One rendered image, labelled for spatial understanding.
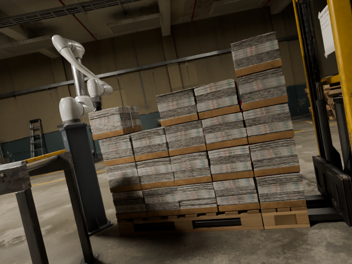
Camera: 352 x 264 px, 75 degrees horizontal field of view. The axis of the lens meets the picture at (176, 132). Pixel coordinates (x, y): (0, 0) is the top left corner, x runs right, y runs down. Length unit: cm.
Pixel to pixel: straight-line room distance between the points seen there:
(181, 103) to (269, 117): 61
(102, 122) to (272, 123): 127
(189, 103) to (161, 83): 691
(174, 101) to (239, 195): 81
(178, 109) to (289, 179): 89
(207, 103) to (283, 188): 77
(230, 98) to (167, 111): 46
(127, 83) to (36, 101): 334
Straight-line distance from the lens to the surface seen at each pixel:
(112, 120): 192
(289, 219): 183
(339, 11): 158
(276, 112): 165
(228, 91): 165
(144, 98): 855
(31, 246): 143
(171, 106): 172
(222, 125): 165
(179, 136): 172
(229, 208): 179
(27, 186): 136
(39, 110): 971
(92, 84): 221
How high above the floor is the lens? 87
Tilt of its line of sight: 3 degrees down
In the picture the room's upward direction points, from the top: 12 degrees counter-clockwise
